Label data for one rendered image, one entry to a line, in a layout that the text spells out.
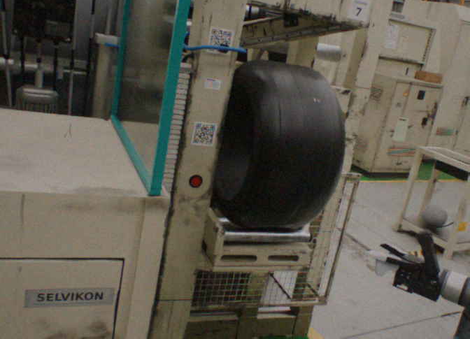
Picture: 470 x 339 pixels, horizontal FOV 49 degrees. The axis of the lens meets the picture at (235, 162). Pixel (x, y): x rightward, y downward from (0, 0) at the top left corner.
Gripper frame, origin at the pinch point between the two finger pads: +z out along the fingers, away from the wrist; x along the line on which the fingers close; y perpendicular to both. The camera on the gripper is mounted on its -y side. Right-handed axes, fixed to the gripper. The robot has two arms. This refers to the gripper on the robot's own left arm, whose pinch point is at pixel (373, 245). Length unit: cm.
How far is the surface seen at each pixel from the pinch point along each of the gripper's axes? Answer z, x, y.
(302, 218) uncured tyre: 27.3, 14.4, 3.7
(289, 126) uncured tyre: 33.2, -1.8, -24.7
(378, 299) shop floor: 31, 198, 80
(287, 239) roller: 32.8, 20.5, 14.0
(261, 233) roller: 39.2, 12.6, 13.2
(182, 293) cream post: 57, 3, 42
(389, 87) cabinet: 145, 471, -71
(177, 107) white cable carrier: 65, -14, -21
